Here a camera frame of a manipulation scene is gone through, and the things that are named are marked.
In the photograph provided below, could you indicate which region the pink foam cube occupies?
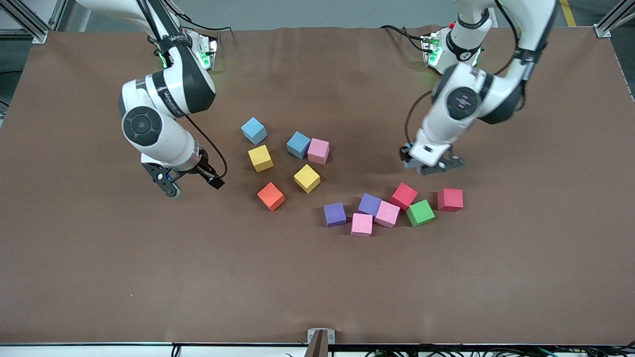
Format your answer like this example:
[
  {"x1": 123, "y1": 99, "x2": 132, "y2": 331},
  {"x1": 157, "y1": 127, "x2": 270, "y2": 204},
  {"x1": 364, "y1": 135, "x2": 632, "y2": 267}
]
[
  {"x1": 351, "y1": 213, "x2": 374, "y2": 238},
  {"x1": 307, "y1": 138, "x2": 330, "y2": 165},
  {"x1": 374, "y1": 200, "x2": 401, "y2": 229}
]

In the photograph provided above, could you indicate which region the orange foam cube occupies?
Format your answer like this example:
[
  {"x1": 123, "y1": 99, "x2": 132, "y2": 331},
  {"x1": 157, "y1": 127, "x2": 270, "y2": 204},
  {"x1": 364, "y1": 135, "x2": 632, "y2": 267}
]
[{"x1": 257, "y1": 182, "x2": 286, "y2": 212}]

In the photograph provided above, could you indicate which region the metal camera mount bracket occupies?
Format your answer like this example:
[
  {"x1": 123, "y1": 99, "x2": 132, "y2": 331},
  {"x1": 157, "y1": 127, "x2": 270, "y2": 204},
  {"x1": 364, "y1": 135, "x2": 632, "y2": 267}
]
[{"x1": 305, "y1": 329, "x2": 335, "y2": 357}]

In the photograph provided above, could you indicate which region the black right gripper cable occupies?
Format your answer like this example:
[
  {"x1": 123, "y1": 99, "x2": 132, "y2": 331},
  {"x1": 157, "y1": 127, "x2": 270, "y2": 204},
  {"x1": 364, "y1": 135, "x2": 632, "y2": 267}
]
[{"x1": 136, "y1": 0, "x2": 229, "y2": 180}]

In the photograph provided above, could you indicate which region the black arm base cable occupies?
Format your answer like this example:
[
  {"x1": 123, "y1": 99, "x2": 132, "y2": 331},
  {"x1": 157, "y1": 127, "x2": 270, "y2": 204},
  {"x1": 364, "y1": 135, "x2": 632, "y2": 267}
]
[
  {"x1": 380, "y1": 25, "x2": 431, "y2": 53},
  {"x1": 169, "y1": 0, "x2": 233, "y2": 33}
]

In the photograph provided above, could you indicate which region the red foam cube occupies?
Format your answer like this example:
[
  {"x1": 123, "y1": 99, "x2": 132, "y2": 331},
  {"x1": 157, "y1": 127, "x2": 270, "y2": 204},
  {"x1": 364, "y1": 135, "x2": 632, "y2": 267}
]
[
  {"x1": 390, "y1": 182, "x2": 419, "y2": 211},
  {"x1": 437, "y1": 188, "x2": 464, "y2": 213}
]

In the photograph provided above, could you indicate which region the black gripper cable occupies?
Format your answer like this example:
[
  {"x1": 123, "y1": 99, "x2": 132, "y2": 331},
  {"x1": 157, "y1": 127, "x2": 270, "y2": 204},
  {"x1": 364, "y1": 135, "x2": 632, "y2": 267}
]
[
  {"x1": 404, "y1": 0, "x2": 529, "y2": 147},
  {"x1": 136, "y1": 0, "x2": 229, "y2": 180}
]

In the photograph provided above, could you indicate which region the blue foam cube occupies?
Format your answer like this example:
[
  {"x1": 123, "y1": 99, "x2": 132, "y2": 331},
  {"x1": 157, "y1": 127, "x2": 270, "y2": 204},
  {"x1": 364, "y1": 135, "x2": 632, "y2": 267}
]
[
  {"x1": 241, "y1": 117, "x2": 268, "y2": 146},
  {"x1": 401, "y1": 145, "x2": 422, "y2": 172},
  {"x1": 286, "y1": 131, "x2": 312, "y2": 160}
]

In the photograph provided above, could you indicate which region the yellow foam cube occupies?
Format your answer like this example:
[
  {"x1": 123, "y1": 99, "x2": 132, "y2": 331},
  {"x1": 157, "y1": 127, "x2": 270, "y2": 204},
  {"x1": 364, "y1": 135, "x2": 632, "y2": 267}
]
[
  {"x1": 248, "y1": 145, "x2": 274, "y2": 173},
  {"x1": 294, "y1": 164, "x2": 321, "y2": 194}
]

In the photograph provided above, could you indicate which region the green foam cube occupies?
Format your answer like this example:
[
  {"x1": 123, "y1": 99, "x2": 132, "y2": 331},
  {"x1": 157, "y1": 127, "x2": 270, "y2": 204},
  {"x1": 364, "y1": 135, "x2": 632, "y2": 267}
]
[{"x1": 406, "y1": 199, "x2": 436, "y2": 228}]

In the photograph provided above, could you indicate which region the metal base connector box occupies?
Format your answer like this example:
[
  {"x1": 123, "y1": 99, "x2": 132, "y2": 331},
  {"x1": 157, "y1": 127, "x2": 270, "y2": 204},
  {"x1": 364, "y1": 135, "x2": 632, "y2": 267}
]
[
  {"x1": 197, "y1": 32, "x2": 219, "y2": 71},
  {"x1": 422, "y1": 31, "x2": 443, "y2": 67}
]

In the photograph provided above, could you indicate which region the aluminium frame post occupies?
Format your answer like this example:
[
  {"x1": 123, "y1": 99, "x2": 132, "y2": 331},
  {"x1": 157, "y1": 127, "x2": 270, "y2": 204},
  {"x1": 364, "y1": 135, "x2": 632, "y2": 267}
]
[
  {"x1": 0, "y1": 0, "x2": 70, "y2": 44},
  {"x1": 594, "y1": 0, "x2": 635, "y2": 38}
]

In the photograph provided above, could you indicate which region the purple foam cube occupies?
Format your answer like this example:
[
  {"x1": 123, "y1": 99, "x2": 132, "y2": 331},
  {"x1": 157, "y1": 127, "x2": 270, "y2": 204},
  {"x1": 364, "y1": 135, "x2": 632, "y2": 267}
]
[
  {"x1": 358, "y1": 193, "x2": 382, "y2": 217},
  {"x1": 323, "y1": 202, "x2": 347, "y2": 228}
]

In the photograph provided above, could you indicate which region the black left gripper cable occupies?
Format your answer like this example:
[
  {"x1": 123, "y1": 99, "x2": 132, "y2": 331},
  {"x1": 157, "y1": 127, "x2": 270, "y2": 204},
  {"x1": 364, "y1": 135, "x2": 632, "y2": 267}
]
[{"x1": 404, "y1": 0, "x2": 529, "y2": 147}]

